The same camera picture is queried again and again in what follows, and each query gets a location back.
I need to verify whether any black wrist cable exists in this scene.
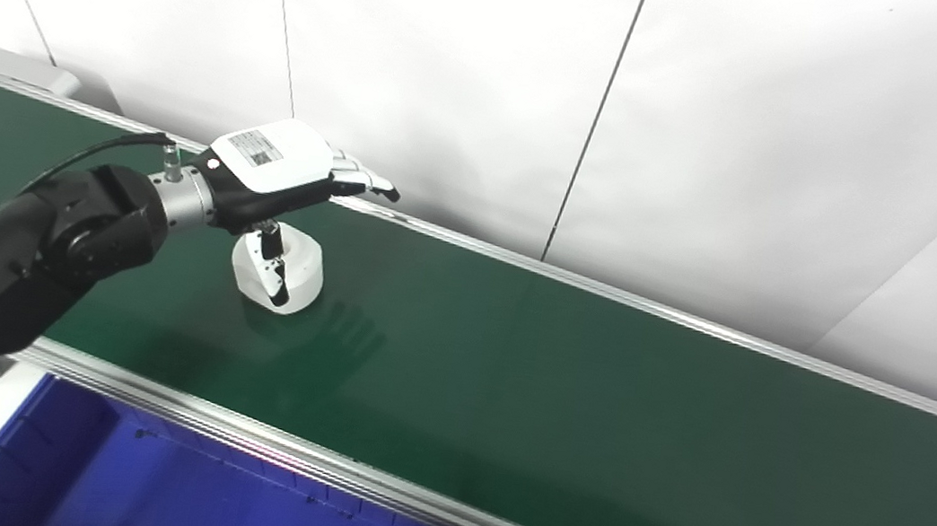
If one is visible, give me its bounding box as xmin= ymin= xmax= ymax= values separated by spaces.
xmin=16 ymin=113 xmax=189 ymax=218

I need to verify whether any blue plastic bin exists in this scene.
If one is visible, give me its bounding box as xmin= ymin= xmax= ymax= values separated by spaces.
xmin=0 ymin=366 xmax=472 ymax=526

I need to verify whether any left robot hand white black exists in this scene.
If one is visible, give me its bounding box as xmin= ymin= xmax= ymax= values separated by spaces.
xmin=174 ymin=106 xmax=410 ymax=324

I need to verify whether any grey conveyor end cover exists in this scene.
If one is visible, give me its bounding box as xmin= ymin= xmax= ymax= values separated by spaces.
xmin=0 ymin=47 xmax=131 ymax=118

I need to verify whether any white round plastic part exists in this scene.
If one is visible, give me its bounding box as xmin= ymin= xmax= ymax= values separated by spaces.
xmin=224 ymin=217 xmax=331 ymax=320

